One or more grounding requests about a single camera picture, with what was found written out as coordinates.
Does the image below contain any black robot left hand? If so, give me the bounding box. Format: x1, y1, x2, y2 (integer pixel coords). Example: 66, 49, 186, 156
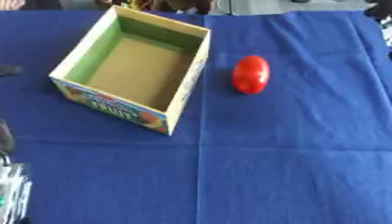
0, 64, 25, 156

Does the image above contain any tan cardboard box green inside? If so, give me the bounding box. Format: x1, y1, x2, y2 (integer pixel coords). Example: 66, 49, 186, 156
47, 4, 214, 137

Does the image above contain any red oval toy fruit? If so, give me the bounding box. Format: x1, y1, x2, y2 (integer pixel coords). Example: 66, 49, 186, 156
231, 55, 271, 95

